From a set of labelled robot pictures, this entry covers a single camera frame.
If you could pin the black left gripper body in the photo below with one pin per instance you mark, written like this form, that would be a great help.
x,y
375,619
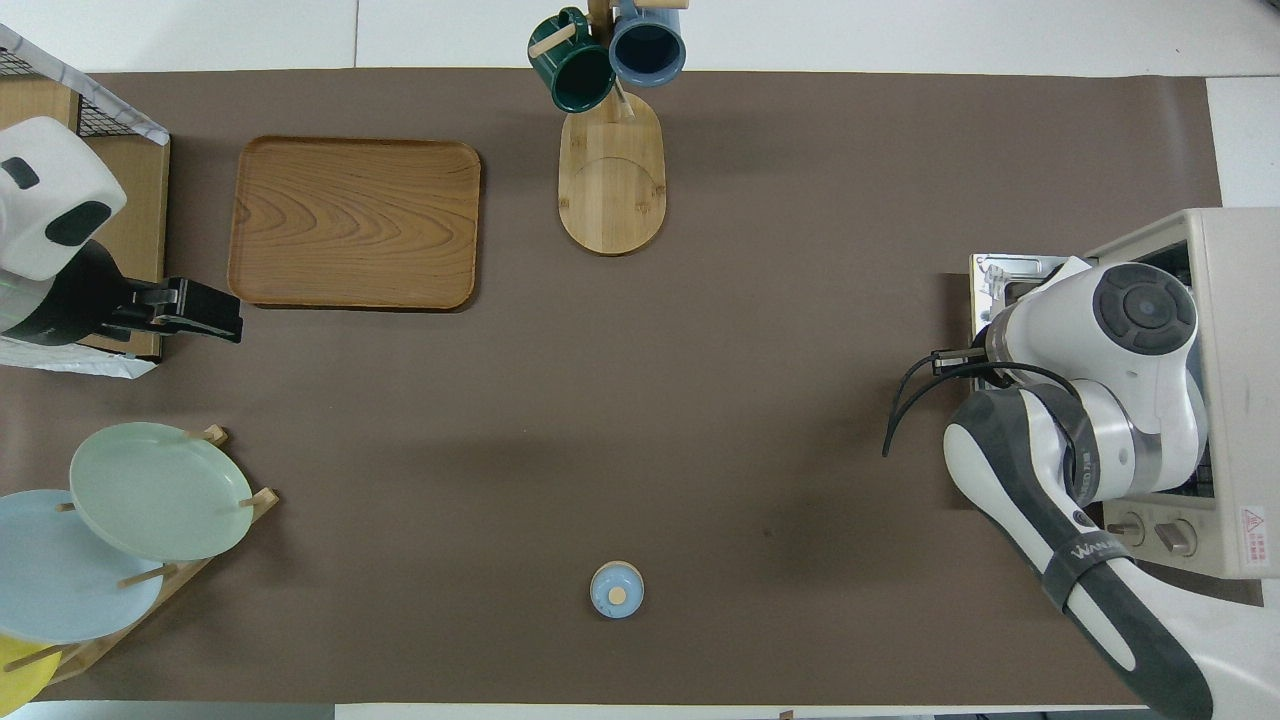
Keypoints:
x,y
85,305

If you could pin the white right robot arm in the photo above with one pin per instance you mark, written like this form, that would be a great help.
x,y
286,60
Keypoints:
x,y
1060,330

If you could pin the silver oven knob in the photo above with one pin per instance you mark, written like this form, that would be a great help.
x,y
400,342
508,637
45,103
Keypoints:
x,y
1176,538
1130,528

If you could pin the beige toaster oven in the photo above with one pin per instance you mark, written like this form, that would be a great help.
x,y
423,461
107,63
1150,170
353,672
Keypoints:
x,y
1245,400

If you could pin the wooden stepped shelf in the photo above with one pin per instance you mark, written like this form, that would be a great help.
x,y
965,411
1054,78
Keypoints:
x,y
135,220

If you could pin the pale green plate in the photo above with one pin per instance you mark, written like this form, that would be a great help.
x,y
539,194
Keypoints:
x,y
160,490

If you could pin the rectangular wooden tray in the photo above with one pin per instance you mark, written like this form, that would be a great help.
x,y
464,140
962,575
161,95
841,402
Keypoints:
x,y
355,222

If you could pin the wooden plate rack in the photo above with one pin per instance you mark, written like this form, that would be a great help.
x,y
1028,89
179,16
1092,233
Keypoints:
x,y
265,500

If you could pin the pale blue racked plate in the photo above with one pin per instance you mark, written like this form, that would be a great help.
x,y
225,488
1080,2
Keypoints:
x,y
60,590

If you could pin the yellow plate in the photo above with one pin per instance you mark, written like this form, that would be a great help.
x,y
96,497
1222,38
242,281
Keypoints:
x,y
20,680

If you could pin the brown table mat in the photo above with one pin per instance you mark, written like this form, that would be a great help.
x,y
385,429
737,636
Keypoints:
x,y
600,400

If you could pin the wooden mug tree stand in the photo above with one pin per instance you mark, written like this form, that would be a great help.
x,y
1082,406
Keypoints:
x,y
610,190

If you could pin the dark green mug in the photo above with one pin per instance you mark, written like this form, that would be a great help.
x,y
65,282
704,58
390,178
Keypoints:
x,y
580,75

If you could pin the blue mug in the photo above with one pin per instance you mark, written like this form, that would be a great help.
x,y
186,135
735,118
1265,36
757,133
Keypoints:
x,y
648,48

